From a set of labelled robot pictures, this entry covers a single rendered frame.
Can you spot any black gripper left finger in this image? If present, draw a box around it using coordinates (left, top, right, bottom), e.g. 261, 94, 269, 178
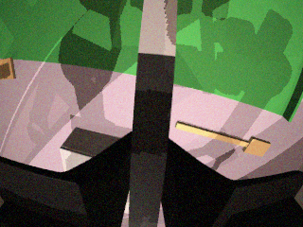
0, 132, 133, 227

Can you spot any green putting mat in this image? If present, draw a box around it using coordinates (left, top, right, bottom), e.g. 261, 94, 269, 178
0, 0, 303, 116

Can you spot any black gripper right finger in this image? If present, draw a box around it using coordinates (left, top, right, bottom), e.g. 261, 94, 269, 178
161, 138, 303, 227

